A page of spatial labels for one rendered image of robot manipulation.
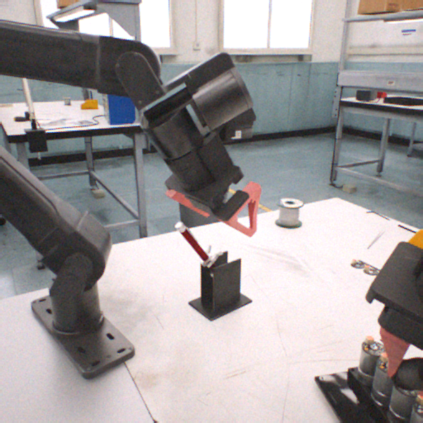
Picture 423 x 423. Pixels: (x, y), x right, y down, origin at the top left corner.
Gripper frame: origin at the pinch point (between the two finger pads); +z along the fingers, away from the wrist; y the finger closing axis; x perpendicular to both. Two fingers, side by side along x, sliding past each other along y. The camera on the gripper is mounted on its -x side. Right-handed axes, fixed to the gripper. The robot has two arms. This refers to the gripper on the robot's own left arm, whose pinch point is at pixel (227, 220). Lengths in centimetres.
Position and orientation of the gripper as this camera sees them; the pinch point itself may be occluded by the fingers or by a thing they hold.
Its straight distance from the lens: 60.2
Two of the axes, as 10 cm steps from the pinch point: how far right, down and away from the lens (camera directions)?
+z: 4.3, 6.5, 6.3
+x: -6.5, 7.1, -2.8
